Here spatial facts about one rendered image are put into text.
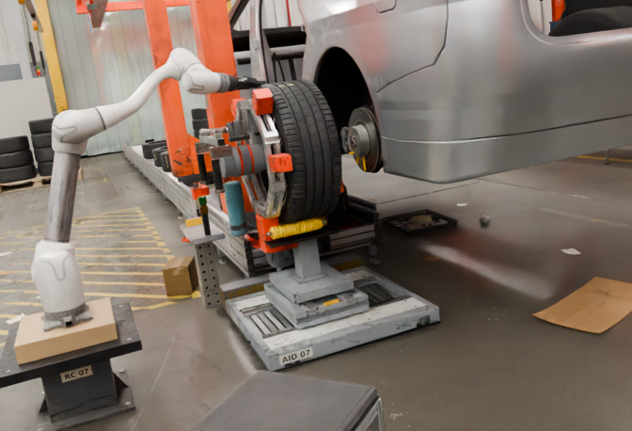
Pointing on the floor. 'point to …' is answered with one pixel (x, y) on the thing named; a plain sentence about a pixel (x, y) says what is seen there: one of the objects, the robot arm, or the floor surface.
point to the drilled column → (207, 274)
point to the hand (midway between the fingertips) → (260, 84)
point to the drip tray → (419, 219)
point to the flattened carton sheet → (592, 306)
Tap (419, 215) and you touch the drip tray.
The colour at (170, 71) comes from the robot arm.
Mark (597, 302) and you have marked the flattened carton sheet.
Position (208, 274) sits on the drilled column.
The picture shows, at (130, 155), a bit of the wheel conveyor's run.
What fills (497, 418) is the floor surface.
